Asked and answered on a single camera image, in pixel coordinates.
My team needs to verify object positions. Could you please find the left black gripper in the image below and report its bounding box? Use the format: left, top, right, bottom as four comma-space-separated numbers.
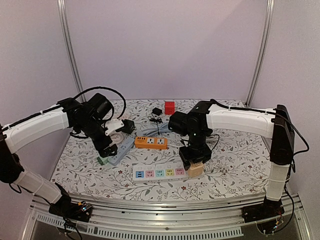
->
77, 116, 118, 158

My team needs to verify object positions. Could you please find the beige cube socket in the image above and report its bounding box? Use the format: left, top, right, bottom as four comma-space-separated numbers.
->
187, 162, 204, 178

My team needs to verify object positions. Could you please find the white multicolour power strip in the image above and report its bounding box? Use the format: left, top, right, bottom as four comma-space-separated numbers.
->
130, 162, 218, 184

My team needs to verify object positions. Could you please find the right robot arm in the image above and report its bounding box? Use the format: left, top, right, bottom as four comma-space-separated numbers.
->
168, 99, 300, 223

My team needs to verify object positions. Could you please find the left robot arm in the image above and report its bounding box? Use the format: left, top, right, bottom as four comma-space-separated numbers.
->
0, 93, 130, 222

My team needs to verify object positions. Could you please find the green plug adapter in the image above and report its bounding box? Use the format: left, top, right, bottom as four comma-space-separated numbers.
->
97, 156, 109, 166

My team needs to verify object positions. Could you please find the pink round power strip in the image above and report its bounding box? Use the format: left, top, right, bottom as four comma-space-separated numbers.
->
109, 129, 128, 145

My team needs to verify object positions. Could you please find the light blue power strip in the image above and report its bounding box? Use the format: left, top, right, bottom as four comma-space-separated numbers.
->
107, 121, 176, 166

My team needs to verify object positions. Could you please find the dark green cube socket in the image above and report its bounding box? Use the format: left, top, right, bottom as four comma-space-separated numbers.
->
122, 119, 136, 135

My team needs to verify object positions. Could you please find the orange power strip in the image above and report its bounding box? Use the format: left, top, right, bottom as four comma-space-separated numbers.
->
134, 136, 168, 150

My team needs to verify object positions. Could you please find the floral table mat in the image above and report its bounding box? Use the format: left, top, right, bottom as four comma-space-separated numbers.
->
48, 99, 279, 202

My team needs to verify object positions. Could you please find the red cube socket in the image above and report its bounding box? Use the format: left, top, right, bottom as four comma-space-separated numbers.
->
164, 101, 175, 115

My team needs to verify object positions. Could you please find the white coiled cable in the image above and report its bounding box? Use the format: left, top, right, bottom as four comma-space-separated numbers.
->
169, 133, 220, 148

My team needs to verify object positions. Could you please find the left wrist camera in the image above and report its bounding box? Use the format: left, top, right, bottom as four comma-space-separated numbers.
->
104, 118, 125, 136

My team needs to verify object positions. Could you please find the black power adapter with cable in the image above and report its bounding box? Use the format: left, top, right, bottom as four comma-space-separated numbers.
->
148, 107, 163, 135

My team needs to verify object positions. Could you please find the front aluminium rail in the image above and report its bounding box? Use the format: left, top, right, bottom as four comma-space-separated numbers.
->
21, 194, 313, 240

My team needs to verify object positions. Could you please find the left aluminium frame post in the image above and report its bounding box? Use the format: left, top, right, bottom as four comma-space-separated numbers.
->
57, 0, 84, 93

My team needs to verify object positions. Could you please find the aluminium frame post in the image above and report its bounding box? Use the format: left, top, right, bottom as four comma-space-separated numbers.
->
57, 0, 84, 93
245, 0, 275, 107

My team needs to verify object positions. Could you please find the right aluminium frame post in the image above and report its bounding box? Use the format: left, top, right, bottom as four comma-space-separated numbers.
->
245, 0, 275, 107

